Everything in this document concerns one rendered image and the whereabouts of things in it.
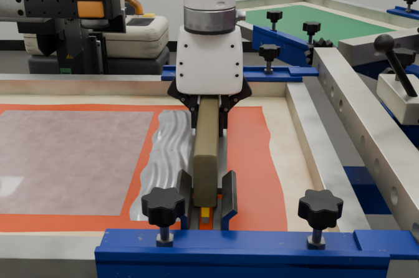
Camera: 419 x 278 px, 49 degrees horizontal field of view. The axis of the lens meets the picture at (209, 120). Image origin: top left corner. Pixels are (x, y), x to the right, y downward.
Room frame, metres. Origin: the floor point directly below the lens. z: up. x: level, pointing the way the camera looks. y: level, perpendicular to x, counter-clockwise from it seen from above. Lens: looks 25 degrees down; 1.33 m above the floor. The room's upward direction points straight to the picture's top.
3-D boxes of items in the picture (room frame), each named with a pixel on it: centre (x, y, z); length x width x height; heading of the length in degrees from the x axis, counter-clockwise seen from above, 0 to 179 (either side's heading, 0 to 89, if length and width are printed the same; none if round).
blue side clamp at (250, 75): (0.94, -0.05, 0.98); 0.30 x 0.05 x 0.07; 89
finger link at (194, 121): (0.67, 0.03, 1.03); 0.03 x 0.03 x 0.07; 88
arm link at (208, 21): (0.67, -0.01, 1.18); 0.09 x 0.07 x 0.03; 88
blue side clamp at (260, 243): (0.39, -0.03, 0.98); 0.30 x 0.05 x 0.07; 89
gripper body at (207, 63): (0.67, 0.00, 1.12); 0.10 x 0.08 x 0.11; 88
